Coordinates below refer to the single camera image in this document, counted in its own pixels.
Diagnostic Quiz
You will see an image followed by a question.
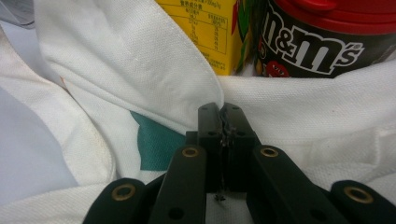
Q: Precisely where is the yellow drink carton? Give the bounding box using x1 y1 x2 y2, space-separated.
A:
154 0 248 77

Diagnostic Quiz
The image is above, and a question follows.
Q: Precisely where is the clear plastic container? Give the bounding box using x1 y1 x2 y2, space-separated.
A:
0 0 35 26

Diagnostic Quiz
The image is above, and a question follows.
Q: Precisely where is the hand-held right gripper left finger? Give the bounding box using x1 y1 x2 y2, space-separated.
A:
186 102 224 192

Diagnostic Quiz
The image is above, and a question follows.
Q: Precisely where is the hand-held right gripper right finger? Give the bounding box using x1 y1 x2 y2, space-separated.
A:
222 102 261 194

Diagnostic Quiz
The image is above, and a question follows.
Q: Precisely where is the white printed tote bag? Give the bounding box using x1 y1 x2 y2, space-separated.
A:
0 0 396 224

